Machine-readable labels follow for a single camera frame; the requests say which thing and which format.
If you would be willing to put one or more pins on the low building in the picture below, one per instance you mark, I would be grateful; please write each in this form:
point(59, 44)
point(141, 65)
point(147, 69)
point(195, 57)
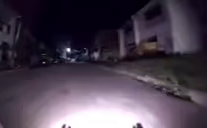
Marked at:
point(106, 45)

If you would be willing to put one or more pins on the grey asphalt road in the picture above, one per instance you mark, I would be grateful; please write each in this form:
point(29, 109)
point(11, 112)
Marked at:
point(91, 90)

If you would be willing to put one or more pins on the kerb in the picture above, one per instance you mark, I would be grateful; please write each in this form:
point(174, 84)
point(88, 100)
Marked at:
point(157, 83)

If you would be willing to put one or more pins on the vehicle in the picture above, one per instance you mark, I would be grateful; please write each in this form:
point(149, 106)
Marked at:
point(44, 60)

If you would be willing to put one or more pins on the robot's own part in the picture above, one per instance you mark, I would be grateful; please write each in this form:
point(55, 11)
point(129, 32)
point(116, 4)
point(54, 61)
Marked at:
point(65, 126)
point(137, 125)

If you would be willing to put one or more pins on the pale multi-storey building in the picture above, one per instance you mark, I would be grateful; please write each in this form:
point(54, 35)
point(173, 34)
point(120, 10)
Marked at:
point(164, 28)

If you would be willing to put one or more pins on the grass slope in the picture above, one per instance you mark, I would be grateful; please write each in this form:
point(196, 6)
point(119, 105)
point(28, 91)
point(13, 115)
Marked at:
point(177, 71)

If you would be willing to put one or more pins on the building with balconies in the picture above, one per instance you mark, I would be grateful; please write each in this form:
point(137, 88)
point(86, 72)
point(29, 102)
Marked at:
point(4, 36)

